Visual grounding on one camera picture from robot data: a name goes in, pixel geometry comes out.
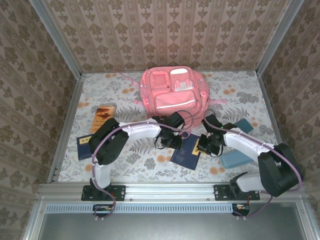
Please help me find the blue book three-character label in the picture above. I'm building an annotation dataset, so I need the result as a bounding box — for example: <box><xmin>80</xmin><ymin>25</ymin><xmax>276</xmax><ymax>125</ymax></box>
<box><xmin>169</xmin><ymin>132</ymin><xmax>203</xmax><ymax>171</ymax></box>

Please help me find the light blue pencil case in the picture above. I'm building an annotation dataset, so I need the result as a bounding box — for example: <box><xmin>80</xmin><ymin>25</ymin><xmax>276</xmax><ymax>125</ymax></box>
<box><xmin>219</xmin><ymin>149</ymin><xmax>251</xmax><ymax>170</ymax></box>

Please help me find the dark teal pouch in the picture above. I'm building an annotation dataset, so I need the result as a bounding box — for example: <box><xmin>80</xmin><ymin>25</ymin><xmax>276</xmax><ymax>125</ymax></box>
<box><xmin>234</xmin><ymin>118</ymin><xmax>254</xmax><ymax>135</ymax></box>

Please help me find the pink student backpack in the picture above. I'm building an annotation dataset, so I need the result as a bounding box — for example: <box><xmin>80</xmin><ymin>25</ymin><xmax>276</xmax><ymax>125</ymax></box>
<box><xmin>113</xmin><ymin>66</ymin><xmax>227</xmax><ymax>131</ymax></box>

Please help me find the orange book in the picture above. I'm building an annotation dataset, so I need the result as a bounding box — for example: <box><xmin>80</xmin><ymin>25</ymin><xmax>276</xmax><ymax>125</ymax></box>
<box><xmin>90</xmin><ymin>104</ymin><xmax>116</xmax><ymax>132</ymax></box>

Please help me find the blue book four-character title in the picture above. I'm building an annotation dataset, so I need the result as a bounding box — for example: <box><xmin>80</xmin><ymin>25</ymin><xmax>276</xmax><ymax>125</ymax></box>
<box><xmin>76</xmin><ymin>134</ymin><xmax>95</xmax><ymax>161</ymax></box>

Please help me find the floral tablecloth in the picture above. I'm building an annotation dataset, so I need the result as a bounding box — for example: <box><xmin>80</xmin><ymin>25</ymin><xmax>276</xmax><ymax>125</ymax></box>
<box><xmin>58</xmin><ymin>71</ymin><xmax>291</xmax><ymax>183</ymax></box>

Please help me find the black controller box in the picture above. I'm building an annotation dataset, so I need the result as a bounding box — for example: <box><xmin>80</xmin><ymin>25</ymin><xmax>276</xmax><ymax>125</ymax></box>
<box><xmin>231</xmin><ymin>202</ymin><xmax>251</xmax><ymax>217</ymax></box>
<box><xmin>92</xmin><ymin>203</ymin><xmax>114</xmax><ymax>218</ymax></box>

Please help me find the grey metal sheet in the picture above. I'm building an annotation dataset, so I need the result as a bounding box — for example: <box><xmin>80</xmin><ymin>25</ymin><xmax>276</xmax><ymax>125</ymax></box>
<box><xmin>24</xmin><ymin>202</ymin><xmax>313</xmax><ymax>240</ymax></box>

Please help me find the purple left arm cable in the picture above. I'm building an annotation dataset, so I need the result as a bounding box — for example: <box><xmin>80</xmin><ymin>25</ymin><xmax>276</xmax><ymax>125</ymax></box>
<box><xmin>90</xmin><ymin>109</ymin><xmax>194</xmax><ymax>222</ymax></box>

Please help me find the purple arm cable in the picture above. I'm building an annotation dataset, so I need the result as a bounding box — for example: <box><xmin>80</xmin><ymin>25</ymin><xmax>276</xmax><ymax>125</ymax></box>
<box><xmin>202</xmin><ymin>109</ymin><xmax>304</xmax><ymax>219</ymax></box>
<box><xmin>90</xmin><ymin>109</ymin><xmax>194</xmax><ymax>222</ymax></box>

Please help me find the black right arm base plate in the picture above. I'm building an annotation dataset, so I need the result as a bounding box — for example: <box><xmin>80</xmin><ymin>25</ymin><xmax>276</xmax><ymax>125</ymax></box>
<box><xmin>213</xmin><ymin>184</ymin><xmax>261</xmax><ymax>202</ymax></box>

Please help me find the aluminium mounting rail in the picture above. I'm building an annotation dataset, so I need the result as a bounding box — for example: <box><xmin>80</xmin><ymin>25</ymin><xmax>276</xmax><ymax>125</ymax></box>
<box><xmin>37</xmin><ymin>182</ymin><xmax>307</xmax><ymax>201</ymax></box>

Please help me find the aluminium side rail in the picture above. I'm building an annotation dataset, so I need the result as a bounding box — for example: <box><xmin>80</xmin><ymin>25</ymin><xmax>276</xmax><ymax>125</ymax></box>
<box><xmin>257</xmin><ymin>74</ymin><xmax>296</xmax><ymax>182</ymax></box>
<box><xmin>47</xmin><ymin>74</ymin><xmax>86</xmax><ymax>183</ymax></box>

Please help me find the grey slotted cable duct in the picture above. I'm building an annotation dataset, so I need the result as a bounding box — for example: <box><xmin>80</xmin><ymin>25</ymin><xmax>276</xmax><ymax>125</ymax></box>
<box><xmin>46</xmin><ymin>203</ymin><xmax>235</xmax><ymax>214</ymax></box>

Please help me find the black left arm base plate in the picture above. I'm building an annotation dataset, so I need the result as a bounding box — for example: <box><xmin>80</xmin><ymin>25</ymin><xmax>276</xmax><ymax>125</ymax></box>
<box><xmin>81</xmin><ymin>184</ymin><xmax>126</xmax><ymax>202</ymax></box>

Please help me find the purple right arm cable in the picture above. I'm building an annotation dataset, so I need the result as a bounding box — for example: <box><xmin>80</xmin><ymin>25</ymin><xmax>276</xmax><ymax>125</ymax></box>
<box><xmin>202</xmin><ymin>109</ymin><xmax>304</xmax><ymax>219</ymax></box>

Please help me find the aluminium frame post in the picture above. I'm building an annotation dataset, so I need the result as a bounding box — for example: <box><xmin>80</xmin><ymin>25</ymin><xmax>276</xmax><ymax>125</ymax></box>
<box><xmin>256</xmin><ymin>0</ymin><xmax>305</xmax><ymax>76</ymax></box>
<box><xmin>28</xmin><ymin>0</ymin><xmax>83</xmax><ymax>79</ymax></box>

